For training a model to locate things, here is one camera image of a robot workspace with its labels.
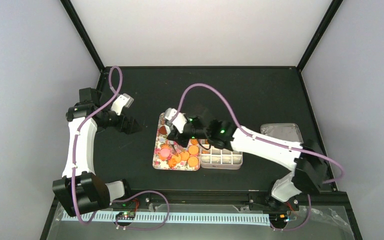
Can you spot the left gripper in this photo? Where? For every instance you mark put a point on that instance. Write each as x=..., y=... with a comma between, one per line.
x=127, y=129

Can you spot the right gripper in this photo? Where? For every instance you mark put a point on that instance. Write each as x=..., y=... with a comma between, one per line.
x=174, y=135

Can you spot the pink divided cookie tin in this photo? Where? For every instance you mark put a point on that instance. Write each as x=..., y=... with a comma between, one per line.
x=222, y=159

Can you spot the floral cookie tray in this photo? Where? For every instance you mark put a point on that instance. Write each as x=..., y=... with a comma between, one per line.
x=189, y=159

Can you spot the metal tongs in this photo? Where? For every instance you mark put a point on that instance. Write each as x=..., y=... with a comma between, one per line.
x=174, y=149

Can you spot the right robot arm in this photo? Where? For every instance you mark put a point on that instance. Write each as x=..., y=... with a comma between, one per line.
x=306, y=169

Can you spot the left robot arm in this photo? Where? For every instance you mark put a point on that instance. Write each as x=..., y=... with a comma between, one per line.
x=79, y=190

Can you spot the dark brown round cookie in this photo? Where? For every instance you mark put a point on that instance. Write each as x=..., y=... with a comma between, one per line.
x=162, y=130

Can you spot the pink sandwich cookie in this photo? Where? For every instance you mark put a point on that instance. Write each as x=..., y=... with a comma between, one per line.
x=164, y=153

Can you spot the clear plastic tin lid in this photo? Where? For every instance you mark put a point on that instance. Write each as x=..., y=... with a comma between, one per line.
x=283, y=131

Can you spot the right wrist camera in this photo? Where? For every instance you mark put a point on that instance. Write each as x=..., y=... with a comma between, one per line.
x=175, y=120

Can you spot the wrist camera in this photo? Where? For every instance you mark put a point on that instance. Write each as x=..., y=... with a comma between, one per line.
x=175, y=120
x=122, y=101

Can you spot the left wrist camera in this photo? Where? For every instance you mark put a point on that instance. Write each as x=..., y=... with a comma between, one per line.
x=122, y=101

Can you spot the white slotted cable duct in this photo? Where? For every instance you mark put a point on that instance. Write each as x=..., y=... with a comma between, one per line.
x=257, y=219

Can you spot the black frame post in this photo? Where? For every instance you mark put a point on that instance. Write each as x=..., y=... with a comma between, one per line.
x=82, y=32

